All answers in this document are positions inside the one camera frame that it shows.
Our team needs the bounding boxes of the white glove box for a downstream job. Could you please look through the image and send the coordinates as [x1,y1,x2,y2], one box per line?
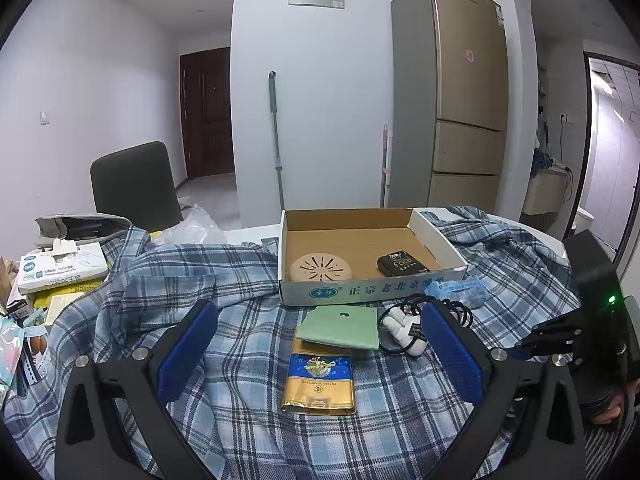
[17,240,109,296]

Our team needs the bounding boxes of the white plush toy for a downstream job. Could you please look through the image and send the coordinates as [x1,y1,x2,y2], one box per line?
[382,305,429,357]

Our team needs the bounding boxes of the clear plastic bag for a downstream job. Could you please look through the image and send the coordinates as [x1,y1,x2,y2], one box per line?
[150,203,229,247]

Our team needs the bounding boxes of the dark brown door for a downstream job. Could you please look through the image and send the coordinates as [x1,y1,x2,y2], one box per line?
[179,47,235,181]

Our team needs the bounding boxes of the grey fabric bag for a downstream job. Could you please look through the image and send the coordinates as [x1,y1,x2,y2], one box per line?
[34,213,134,254]

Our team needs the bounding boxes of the person's right hand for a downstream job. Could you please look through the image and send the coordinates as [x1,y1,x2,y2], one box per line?
[592,400,629,425]

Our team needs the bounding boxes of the beige vanity cabinet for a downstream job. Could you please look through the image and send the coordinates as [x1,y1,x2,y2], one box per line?
[522,167,572,217]

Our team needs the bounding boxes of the pastel patterned packet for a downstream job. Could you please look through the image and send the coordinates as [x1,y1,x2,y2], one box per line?
[0,316,27,393]

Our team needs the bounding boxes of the small black packet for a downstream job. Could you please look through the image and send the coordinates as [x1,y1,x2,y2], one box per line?
[376,252,427,277]

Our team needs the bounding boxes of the pink broom handle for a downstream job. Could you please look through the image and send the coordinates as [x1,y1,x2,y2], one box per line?
[380,123,392,209]

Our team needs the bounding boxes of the round beige perforated disc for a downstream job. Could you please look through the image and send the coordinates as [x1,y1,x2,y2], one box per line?
[290,253,354,282]

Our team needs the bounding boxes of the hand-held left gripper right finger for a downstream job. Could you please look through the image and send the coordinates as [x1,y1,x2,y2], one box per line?
[421,302,589,480]

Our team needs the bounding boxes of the green cloth pouch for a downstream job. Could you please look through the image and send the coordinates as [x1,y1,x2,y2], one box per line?
[296,305,381,351]

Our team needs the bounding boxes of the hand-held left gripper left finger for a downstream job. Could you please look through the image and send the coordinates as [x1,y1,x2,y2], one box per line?
[55,300,219,480]

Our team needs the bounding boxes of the grey mop handle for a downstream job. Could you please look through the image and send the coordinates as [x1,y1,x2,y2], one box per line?
[268,71,287,212]

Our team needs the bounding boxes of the dark grey chair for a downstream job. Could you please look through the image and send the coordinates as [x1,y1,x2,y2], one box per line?
[90,141,184,234]

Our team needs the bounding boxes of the gold and blue packet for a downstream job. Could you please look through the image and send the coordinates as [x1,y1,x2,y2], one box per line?
[279,337,358,416]

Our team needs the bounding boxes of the white charger with black cable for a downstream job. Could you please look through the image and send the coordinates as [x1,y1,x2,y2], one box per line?
[376,296,474,357]

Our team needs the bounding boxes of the open cardboard box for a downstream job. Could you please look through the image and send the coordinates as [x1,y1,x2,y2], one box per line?
[278,206,469,307]

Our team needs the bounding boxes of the blue plaid shirt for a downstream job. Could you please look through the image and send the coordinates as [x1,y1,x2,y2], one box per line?
[2,205,601,480]

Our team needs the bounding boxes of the yellow packet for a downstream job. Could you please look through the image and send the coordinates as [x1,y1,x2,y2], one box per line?
[44,280,102,327]

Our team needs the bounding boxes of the blue face mask pack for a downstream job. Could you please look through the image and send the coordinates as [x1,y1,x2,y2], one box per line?
[430,277,489,309]

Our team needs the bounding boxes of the gold refrigerator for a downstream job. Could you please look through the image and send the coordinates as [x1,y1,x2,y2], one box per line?
[389,0,510,211]

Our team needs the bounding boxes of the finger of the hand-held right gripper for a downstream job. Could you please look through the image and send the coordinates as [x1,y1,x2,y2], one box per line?
[515,334,582,362]
[531,309,587,339]

